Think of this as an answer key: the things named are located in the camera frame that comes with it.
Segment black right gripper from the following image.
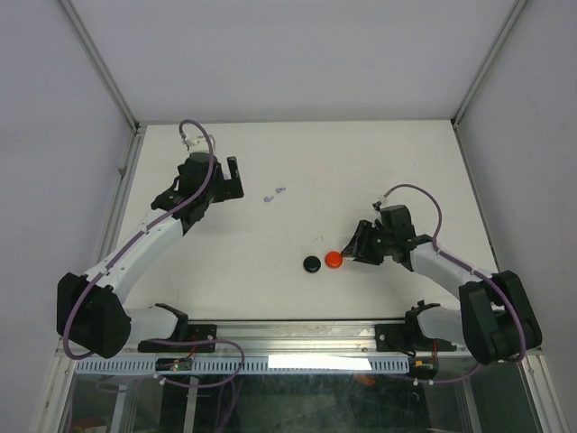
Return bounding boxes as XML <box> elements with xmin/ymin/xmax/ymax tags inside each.
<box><xmin>340</xmin><ymin>219</ymin><xmax>394</xmax><ymax>264</ymax></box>

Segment orange round charging case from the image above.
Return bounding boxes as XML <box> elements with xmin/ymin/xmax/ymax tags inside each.
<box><xmin>325</xmin><ymin>251</ymin><xmax>343</xmax><ymax>269</ymax></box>

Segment black round charging case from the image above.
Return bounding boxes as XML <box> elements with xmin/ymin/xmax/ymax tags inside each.
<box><xmin>303</xmin><ymin>255</ymin><xmax>322</xmax><ymax>273</ymax></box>

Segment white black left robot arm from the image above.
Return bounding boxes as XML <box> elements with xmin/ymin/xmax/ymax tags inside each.
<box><xmin>56</xmin><ymin>152</ymin><xmax>244</xmax><ymax>359</ymax></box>

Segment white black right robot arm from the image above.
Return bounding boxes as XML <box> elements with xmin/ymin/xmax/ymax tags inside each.
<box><xmin>341</xmin><ymin>205</ymin><xmax>543</xmax><ymax>365</ymax></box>

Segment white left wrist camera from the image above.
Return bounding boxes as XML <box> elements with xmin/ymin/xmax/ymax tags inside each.
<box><xmin>181</xmin><ymin>134</ymin><xmax>216</xmax><ymax>154</ymax></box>

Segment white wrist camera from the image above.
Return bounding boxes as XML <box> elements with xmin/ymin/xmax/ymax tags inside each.
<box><xmin>181</xmin><ymin>134</ymin><xmax>216</xmax><ymax>154</ymax></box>
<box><xmin>372</xmin><ymin>194</ymin><xmax>388</xmax><ymax>211</ymax></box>

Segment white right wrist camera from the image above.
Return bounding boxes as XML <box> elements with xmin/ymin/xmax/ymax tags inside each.
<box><xmin>372</xmin><ymin>194</ymin><xmax>388</xmax><ymax>211</ymax></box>

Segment left aluminium frame post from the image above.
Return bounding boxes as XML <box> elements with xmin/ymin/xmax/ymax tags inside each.
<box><xmin>58</xmin><ymin>0</ymin><xmax>141</xmax><ymax>136</ymax></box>

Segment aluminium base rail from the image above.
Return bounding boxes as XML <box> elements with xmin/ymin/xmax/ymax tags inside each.
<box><xmin>56</xmin><ymin>318</ymin><xmax>542</xmax><ymax>355</ymax></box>

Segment white slotted cable duct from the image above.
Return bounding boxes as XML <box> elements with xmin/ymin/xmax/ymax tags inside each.
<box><xmin>76</xmin><ymin>355</ymin><xmax>409</xmax><ymax>375</ymax></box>

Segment aluminium corner frame post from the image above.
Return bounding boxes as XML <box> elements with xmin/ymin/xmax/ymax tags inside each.
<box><xmin>450</xmin><ymin>0</ymin><xmax>531</xmax><ymax>132</ymax></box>

